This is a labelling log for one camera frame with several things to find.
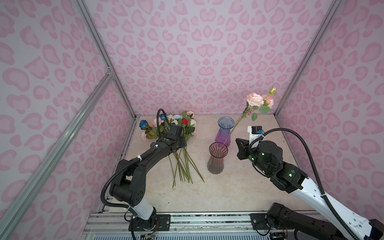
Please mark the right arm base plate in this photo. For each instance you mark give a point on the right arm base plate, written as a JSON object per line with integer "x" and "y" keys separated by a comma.
{"x": 259, "y": 222}

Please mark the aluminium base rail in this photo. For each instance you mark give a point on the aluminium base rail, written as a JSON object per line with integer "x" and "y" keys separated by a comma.
{"x": 188, "y": 226}

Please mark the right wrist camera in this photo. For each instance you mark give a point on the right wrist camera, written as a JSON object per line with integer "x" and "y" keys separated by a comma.
{"x": 254, "y": 133}

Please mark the pink rose stem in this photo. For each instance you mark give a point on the pink rose stem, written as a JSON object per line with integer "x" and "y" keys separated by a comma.
{"x": 255, "y": 102}

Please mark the blue purple glass vase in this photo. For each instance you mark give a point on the blue purple glass vase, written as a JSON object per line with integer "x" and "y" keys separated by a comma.
{"x": 226, "y": 124}

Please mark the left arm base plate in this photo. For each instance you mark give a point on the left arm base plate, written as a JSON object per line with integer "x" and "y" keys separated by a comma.
{"x": 156, "y": 222}

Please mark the maroon grey glass vase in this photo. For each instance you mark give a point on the maroon grey glass vase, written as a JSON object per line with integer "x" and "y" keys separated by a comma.
{"x": 218, "y": 152}

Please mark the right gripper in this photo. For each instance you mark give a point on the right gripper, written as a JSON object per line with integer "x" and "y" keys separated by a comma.
{"x": 244, "y": 148}

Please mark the diagonal aluminium frame bar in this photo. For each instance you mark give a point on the diagonal aluminium frame bar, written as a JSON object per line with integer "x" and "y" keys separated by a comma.
{"x": 20, "y": 205}

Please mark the white rose stem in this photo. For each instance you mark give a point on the white rose stem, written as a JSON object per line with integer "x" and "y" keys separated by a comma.
{"x": 193, "y": 164}

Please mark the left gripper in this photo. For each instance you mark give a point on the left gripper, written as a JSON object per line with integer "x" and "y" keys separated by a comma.
{"x": 176, "y": 132}

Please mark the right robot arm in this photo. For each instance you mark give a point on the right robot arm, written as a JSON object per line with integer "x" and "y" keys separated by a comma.
{"x": 340, "y": 223}

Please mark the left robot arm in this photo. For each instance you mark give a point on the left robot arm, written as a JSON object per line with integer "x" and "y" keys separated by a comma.
{"x": 126, "y": 188}

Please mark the dark blue rose stem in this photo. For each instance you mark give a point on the dark blue rose stem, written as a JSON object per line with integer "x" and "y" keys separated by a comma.
{"x": 144, "y": 124}

